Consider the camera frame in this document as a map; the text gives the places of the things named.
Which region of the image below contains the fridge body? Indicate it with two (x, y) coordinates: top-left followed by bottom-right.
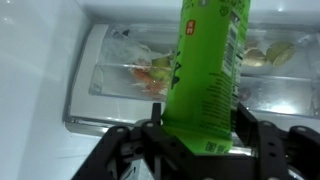
(0, 0), (320, 180)

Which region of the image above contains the clear crisper drawer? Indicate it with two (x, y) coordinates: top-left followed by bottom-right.
(88, 23), (320, 118)

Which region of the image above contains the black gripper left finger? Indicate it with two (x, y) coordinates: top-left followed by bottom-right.
(70, 102), (195, 180)

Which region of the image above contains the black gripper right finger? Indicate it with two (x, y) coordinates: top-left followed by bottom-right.
(232, 102), (320, 180)

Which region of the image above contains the pale green round vegetable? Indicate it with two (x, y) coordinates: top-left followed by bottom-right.
(265, 40), (296, 67)

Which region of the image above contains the green plastic bottle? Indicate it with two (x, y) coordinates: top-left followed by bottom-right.
(161, 0), (252, 155)

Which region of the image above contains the bag of vegetables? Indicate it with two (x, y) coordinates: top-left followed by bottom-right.
(128, 43), (176, 101)

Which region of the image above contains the ginger piece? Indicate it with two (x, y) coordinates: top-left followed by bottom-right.
(242, 48), (268, 68)

